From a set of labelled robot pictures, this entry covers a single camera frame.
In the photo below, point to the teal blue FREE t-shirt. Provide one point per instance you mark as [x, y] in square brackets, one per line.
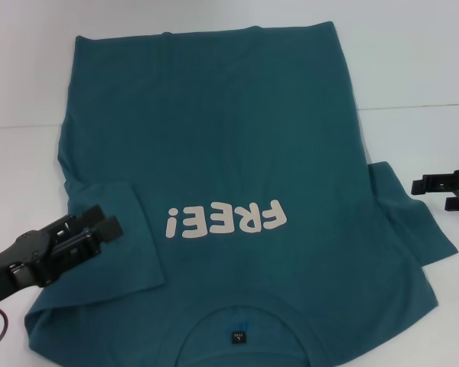
[229, 145]

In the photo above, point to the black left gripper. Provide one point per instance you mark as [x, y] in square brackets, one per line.
[19, 260]

